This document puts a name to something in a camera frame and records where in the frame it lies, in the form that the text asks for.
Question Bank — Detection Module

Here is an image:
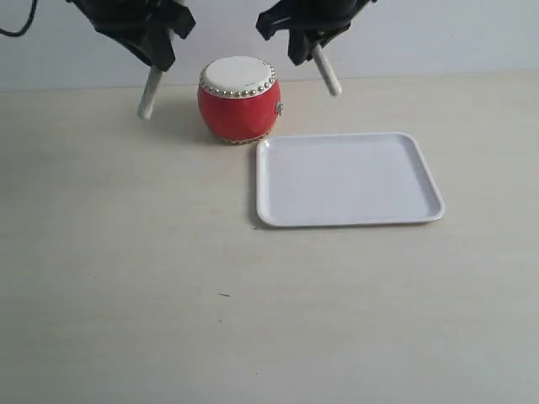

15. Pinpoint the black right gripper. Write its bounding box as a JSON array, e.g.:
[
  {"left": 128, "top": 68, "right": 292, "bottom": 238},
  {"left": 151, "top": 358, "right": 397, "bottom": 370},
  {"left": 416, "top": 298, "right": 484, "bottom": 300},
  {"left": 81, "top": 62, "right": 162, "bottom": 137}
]
[{"left": 255, "top": 0, "right": 374, "bottom": 66}]

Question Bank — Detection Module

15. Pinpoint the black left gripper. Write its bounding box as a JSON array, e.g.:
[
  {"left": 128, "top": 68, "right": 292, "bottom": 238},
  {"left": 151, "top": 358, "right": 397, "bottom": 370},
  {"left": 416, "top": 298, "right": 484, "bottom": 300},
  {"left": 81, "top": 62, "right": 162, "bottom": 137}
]
[{"left": 71, "top": 0, "right": 196, "bottom": 70}]

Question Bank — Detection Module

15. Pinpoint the wooden drumstick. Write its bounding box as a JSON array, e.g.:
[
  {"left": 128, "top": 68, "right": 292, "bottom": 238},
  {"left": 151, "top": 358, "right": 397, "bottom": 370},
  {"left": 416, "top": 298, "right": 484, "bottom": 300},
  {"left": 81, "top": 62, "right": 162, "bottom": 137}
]
[
  {"left": 137, "top": 29, "right": 176, "bottom": 121},
  {"left": 312, "top": 44, "right": 342, "bottom": 97}
]

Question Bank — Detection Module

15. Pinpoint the small red drum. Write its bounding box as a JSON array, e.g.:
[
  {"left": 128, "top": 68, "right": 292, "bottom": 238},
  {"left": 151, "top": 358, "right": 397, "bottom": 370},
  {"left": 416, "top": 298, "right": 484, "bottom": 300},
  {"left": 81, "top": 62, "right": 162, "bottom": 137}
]
[{"left": 197, "top": 56, "right": 283, "bottom": 144}]

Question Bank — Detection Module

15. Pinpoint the white plastic tray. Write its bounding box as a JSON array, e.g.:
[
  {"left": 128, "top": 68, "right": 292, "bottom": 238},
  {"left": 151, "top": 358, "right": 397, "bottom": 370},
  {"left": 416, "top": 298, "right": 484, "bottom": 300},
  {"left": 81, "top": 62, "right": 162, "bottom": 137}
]
[{"left": 256, "top": 132, "right": 446, "bottom": 228}]

